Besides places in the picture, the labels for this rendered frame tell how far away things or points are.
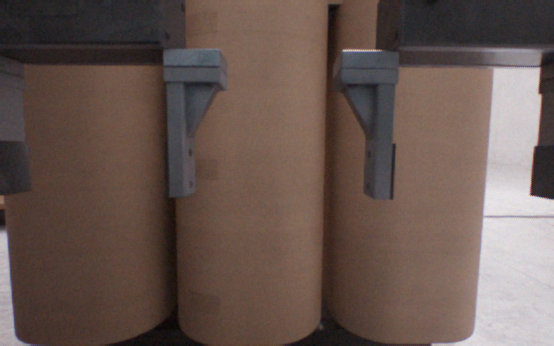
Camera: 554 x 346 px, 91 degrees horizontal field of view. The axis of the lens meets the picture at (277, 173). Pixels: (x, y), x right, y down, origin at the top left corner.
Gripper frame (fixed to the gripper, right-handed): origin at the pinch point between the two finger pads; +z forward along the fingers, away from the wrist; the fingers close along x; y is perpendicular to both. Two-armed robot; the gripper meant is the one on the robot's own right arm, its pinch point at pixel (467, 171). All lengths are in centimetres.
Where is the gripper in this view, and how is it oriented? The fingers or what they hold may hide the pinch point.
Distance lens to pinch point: 25.1
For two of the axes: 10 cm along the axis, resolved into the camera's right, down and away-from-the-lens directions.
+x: 10.0, 0.1, -0.1
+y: -0.1, 0.9, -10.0
